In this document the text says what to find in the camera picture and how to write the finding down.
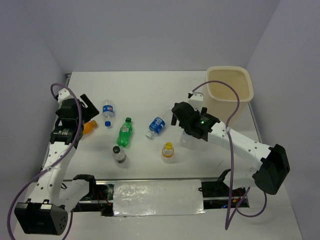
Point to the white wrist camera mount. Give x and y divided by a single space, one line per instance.
195 99
63 94

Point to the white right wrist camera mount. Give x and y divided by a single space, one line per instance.
195 99

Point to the beige plastic bin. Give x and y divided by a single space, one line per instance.
219 99

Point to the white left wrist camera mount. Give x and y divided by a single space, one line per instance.
63 94

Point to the orange juice bottle lying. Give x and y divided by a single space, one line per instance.
89 127

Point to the large clear water bottle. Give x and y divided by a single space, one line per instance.
187 141

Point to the clear bottle blue label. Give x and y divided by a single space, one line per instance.
159 123

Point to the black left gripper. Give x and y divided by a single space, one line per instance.
90 111

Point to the silver foil sheet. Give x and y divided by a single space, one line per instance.
157 198

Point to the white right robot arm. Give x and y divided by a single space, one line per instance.
270 162

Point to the green soda bottle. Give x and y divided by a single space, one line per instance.
125 133

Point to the small bottle yellow cap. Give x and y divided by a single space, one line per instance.
167 152

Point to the clear Pepsi-label bottle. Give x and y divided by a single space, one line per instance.
108 113

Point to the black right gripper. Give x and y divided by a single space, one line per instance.
203 110

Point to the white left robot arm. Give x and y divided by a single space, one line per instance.
46 210

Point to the clear bottle black cap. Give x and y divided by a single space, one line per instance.
120 157

